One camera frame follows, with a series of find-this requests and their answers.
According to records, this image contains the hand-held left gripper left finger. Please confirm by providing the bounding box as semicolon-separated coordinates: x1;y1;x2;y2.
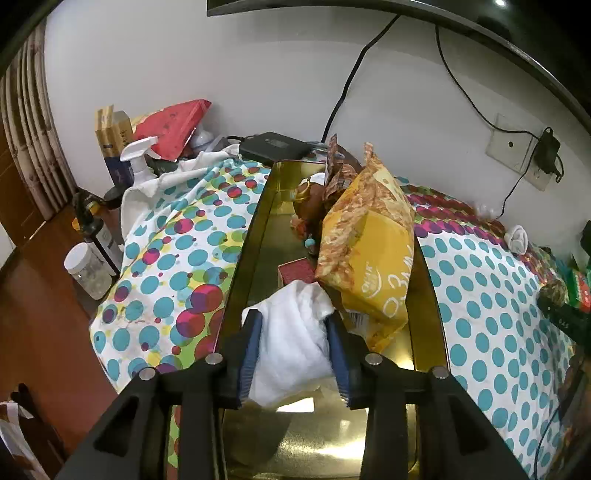
55;309;264;480

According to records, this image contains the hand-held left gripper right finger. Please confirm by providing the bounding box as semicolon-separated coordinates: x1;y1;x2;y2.
324;315;528;480

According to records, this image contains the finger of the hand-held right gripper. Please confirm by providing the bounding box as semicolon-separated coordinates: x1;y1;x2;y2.
536;291;591;342

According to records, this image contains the brown mottled pouch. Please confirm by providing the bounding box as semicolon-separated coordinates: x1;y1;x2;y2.
538;278;570;305

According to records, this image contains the dark red box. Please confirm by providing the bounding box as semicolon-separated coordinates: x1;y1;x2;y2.
278;260;320;290

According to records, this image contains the yellow snack bag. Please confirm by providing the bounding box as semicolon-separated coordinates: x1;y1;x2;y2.
314;142;417;352

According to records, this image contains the gold metal tin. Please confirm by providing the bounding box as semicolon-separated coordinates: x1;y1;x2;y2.
217;159;451;480

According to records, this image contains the brown-haired doll with teal bands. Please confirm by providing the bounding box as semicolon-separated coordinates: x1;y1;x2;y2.
290;179;326;252

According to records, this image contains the brown patterned snack packet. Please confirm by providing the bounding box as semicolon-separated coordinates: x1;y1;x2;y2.
325;134;366;205

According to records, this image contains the green and red box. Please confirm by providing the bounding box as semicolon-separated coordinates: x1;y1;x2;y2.
566;267;591;311

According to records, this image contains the small white rolled sock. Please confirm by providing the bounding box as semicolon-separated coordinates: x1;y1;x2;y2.
505;224;530;254

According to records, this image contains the polka dot tablecloth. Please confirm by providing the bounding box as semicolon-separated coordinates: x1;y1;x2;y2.
90;159;583;480

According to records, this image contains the black power adapter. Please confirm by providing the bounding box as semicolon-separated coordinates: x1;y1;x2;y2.
534;127;565;182

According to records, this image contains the clear jar white lid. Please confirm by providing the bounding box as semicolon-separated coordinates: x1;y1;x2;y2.
64;242;114;302

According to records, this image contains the white underlay cloth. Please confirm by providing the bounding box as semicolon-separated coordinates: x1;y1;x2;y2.
121;148;242;241

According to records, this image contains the dark pump bottle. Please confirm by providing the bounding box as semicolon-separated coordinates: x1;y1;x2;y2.
74;191;123;278

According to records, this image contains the black set-top box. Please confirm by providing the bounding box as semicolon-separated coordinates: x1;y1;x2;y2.
238;131;313;163

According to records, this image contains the dark wooden chair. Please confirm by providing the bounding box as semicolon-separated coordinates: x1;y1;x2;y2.
9;382;66;480

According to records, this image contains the white spray bottle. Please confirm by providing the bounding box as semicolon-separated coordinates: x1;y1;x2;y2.
120;136;160;188

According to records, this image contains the red plastic bag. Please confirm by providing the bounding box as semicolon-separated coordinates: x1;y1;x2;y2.
131;98;212;161

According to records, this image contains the beige and blue carton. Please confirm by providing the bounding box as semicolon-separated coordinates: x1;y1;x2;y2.
95;105;138;188

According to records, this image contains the black television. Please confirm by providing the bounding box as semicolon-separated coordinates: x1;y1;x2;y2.
207;0;591;139

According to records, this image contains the thin black adapter cable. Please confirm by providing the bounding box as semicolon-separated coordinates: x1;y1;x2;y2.
496;157;565;221

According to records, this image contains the white wall socket plate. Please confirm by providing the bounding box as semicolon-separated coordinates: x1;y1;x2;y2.
486;113;561;191

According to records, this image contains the black television cable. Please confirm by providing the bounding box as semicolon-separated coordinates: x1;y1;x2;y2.
434;23;542;139
321;14;402;145

